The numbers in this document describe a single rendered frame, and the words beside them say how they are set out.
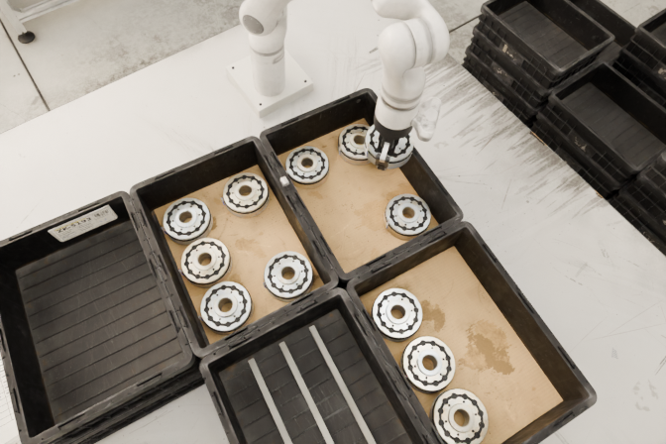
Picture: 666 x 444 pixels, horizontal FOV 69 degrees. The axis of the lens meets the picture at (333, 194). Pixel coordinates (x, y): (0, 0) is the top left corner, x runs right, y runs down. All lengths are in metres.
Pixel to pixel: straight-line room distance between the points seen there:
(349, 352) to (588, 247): 0.70
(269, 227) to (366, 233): 0.22
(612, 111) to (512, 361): 1.30
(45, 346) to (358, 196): 0.72
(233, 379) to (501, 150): 0.93
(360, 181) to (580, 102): 1.18
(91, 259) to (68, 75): 1.66
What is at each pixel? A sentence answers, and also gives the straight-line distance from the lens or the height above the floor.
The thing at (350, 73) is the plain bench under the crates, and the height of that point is 0.70.
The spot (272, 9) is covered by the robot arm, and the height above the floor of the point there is 1.09.
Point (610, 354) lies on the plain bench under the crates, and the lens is 1.33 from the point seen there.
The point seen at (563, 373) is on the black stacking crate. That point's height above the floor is 0.90.
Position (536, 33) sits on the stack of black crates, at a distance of 2.13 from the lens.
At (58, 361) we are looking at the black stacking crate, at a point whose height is 0.83.
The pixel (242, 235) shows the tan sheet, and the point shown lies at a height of 0.83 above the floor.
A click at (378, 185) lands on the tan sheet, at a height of 0.83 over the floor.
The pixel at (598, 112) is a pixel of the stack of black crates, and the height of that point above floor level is 0.38.
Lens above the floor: 1.84
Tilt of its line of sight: 62 degrees down
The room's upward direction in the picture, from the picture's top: 3 degrees clockwise
